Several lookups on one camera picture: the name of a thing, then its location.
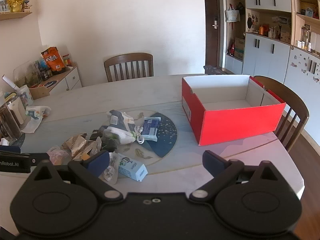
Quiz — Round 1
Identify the beige wrapper bag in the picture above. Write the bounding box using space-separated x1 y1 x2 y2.
61 133 87 159

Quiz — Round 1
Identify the glass coffee press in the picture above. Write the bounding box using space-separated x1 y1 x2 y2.
0 97 23 141

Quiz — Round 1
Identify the wooden open shelf unit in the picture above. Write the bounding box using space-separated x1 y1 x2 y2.
290 0 320 55

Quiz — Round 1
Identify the wooden wall shelf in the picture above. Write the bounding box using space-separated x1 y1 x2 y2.
0 11 33 21

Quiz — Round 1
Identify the brown wooden chair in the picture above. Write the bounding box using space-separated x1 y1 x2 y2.
104 53 154 82
253 75 310 152

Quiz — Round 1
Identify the orange snack bag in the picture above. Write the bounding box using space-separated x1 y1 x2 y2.
40 46 66 74

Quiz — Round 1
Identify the white sideboard cabinet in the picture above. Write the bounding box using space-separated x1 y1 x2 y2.
44 64 83 97

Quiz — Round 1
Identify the glass storage jar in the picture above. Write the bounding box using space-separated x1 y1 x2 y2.
301 26 310 46

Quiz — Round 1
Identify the crumpled pink wrapper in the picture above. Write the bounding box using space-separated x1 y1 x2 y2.
47 146 69 166

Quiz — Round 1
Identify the blue wet wipes packet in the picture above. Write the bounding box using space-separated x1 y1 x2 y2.
141 117 161 141

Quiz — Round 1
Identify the brown cardboard carton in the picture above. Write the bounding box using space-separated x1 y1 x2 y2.
233 37 246 59

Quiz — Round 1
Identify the light blue tote bag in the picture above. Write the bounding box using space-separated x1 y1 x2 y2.
225 3 241 23

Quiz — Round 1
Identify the white printed sachet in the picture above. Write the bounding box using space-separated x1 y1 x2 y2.
101 152 120 185

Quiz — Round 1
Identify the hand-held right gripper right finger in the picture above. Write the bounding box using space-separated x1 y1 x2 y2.
189 150 293 203

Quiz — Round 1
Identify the red cardboard box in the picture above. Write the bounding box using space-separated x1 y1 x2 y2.
182 75 286 146

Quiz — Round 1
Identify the wooden tray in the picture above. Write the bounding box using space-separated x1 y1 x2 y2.
28 84 51 100

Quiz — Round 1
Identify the white cabinet with magnets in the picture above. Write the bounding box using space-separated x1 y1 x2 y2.
283 46 320 107

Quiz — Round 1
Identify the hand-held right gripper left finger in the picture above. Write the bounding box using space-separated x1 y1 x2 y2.
27 151 124 202

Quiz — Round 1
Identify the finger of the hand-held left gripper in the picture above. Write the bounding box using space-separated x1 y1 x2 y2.
29 152 51 168
0 145 21 154

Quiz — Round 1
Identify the dark brown door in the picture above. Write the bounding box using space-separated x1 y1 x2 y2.
203 0 222 68

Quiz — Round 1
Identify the small dark packet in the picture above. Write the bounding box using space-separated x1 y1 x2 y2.
90 129 106 141

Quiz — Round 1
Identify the rolled white paper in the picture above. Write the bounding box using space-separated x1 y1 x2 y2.
2 75 19 91

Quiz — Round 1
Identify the clear plastic container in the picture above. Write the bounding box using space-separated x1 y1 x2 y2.
13 61 42 88

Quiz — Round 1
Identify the white pitcher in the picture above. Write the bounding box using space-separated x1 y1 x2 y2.
5 94 27 125

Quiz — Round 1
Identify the round blue white placemat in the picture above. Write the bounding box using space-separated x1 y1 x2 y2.
100 110 178 158

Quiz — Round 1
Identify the white printed mug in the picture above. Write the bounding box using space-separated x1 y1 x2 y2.
16 85 34 107

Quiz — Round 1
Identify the dark green packet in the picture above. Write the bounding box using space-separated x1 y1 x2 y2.
102 134 118 153

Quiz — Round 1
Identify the crumpled translucent wrapper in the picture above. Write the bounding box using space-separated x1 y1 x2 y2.
82 136 103 161

